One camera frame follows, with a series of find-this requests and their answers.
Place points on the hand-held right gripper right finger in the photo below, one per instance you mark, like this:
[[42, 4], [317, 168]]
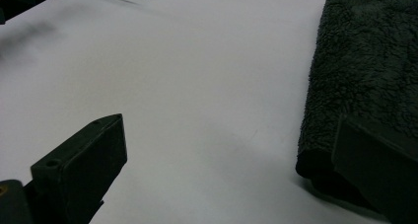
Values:
[[384, 171]]

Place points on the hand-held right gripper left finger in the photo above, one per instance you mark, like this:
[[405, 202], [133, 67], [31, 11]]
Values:
[[82, 164]]

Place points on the dark fleece cloth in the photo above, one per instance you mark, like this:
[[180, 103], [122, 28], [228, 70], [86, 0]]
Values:
[[368, 53]]

